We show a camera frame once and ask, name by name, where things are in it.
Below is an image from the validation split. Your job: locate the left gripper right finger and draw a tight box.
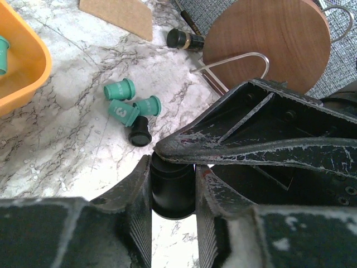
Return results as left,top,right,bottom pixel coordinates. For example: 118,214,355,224
195,165,356,267

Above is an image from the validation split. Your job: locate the teal coffee capsule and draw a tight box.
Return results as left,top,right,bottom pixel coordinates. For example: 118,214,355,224
0,36,10,75
104,78,136,101
108,99,140,127
133,95,162,116

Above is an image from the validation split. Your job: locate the brown cardboard sheet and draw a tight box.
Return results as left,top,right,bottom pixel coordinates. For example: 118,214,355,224
79,0,153,41

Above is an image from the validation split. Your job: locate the orange plastic storage basket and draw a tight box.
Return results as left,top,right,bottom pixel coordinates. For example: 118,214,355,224
1,1,52,116

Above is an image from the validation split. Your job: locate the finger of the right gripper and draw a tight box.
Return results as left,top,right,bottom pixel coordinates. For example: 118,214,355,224
155,79,356,175

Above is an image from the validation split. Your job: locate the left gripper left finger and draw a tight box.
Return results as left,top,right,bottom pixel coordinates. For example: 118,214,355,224
1,155,152,267

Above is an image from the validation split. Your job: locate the dark gold banded bottle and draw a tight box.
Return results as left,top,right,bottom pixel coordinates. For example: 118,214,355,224
166,28,205,52

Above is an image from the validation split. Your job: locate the round wooden board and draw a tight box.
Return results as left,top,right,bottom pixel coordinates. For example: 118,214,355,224
203,1,331,94

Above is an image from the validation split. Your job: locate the black coffee capsule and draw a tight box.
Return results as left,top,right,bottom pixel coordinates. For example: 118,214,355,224
150,152,196,220
128,116,152,147

